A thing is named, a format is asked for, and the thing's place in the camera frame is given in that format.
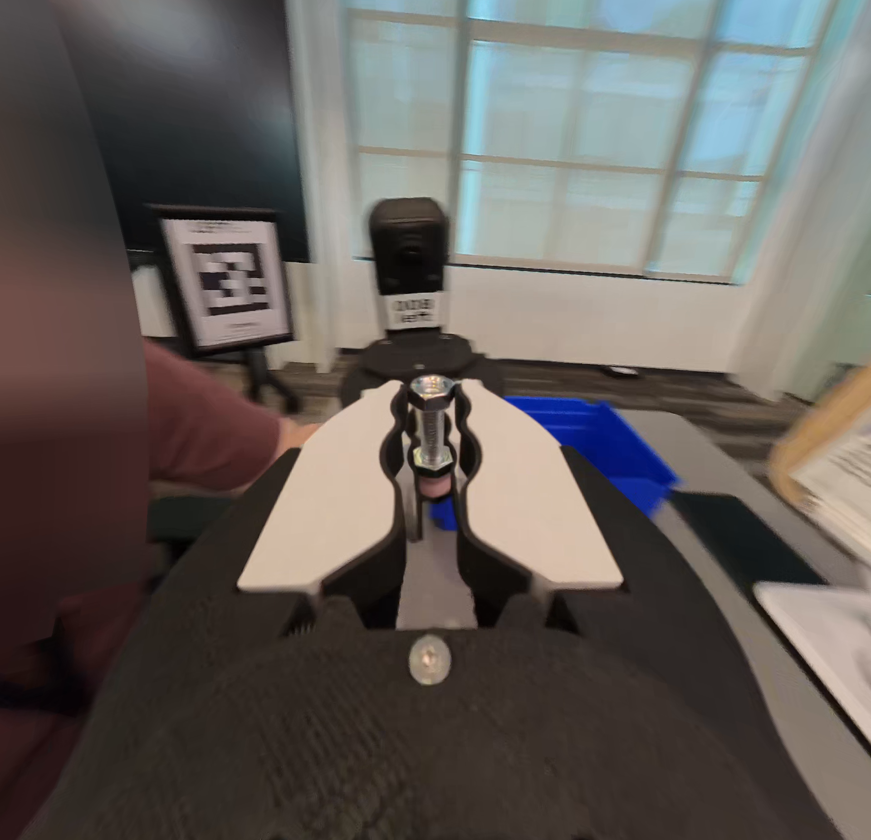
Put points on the large black screen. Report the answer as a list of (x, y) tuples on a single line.
[(204, 105)]

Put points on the black sign stand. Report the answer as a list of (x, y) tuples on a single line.
[(257, 377)]

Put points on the black floor box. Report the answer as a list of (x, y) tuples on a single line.
[(620, 371)]

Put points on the black framed marker sign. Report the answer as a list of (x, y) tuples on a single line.
[(231, 282)]

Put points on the person's left forearm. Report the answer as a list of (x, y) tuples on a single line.
[(296, 438)]

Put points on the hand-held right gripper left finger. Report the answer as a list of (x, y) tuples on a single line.
[(326, 499)]

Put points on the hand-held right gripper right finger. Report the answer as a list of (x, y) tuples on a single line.
[(544, 499)]

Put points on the silver hex bolt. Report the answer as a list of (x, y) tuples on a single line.
[(431, 431)]

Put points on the instruction sheet on stand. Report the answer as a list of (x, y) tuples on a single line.
[(837, 472)]

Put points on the large grid window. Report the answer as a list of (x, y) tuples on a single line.
[(544, 105)]

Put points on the blue plastic parts bin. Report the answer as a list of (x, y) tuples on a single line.
[(599, 459)]

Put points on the person's left hand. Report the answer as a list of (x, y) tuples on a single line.
[(434, 486)]

